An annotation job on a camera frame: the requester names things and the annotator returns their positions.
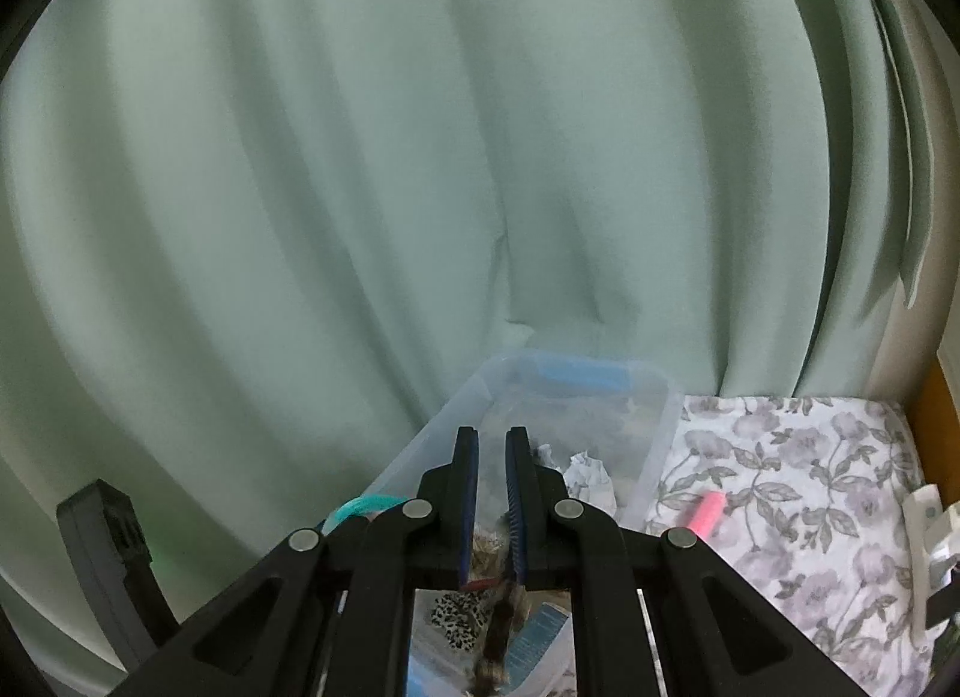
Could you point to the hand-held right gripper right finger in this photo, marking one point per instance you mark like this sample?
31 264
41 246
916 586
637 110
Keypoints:
514 517

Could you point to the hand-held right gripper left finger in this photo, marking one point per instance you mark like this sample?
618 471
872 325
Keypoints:
469 517

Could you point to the black white leopard scrunchie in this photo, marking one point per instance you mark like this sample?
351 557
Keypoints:
454 622

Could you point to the blue card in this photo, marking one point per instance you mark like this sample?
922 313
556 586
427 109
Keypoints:
544 633

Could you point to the clear plastic container blue latches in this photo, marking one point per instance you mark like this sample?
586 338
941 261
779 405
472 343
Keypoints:
652 427

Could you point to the crumpled white paper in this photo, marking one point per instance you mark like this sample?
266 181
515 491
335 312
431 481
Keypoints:
589 479

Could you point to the pink highlighter pen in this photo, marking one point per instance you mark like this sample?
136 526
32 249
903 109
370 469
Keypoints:
705 513

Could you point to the floral blanket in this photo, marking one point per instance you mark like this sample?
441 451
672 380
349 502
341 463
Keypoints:
787 517

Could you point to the green curtain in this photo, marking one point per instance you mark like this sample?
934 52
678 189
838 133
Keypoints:
375 142

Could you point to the white power strip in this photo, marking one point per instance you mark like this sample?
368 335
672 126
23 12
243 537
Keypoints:
919 554

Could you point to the white charger plug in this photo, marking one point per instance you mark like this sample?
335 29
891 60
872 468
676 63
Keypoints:
946 532

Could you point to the black power adapter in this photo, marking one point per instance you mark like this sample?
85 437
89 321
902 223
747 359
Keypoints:
943 607

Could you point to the wooden bed frame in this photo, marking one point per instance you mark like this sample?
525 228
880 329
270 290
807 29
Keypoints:
943 434

